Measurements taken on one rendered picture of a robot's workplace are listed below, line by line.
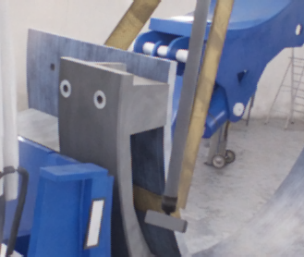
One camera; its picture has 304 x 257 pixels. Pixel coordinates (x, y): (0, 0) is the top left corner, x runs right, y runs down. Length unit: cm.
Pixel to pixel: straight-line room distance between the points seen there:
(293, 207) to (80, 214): 202
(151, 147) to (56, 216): 38
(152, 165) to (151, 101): 23
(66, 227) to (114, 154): 23
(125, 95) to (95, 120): 13
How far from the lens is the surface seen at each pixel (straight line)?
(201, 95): 195
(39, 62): 220
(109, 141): 168
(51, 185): 155
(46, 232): 159
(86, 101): 173
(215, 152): 1141
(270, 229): 341
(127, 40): 230
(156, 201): 189
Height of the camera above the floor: 252
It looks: 10 degrees down
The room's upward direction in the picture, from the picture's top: 9 degrees clockwise
